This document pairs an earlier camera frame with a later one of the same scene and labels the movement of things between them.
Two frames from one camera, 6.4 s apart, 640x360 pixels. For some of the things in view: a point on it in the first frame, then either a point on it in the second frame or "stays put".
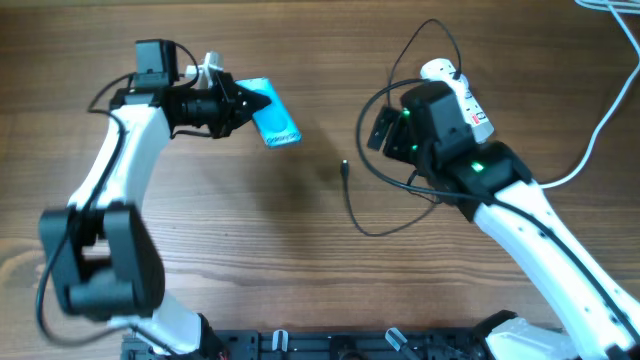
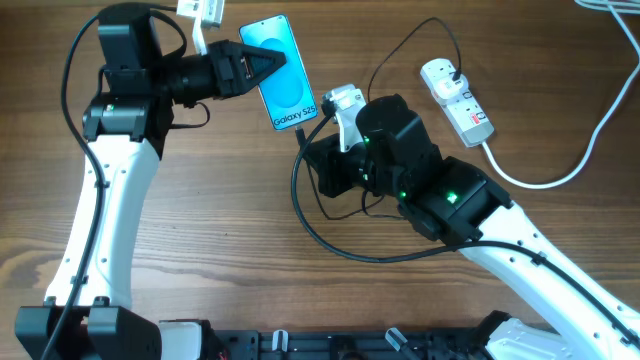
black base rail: (350, 344) stays put
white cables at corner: (615, 6) stays put
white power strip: (443, 70) stays put
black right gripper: (395, 148) to (330, 163)
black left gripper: (231, 95) to (226, 58)
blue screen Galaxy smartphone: (272, 120) to (284, 92)
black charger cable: (397, 64) to (299, 134)
